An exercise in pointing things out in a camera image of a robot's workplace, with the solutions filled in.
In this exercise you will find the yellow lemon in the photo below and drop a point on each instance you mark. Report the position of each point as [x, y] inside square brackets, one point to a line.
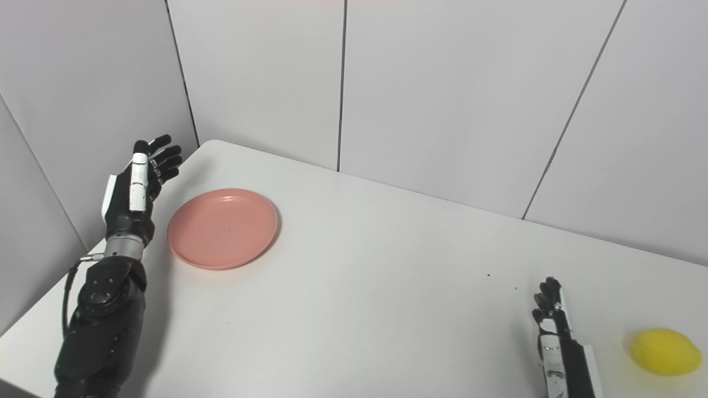
[664, 352]

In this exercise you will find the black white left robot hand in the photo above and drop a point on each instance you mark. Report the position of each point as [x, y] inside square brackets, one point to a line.
[124, 218]

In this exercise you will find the pink round plate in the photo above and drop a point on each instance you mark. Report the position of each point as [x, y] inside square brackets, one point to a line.
[221, 229]

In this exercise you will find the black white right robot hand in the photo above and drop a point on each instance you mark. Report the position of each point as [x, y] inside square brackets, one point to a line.
[575, 365]

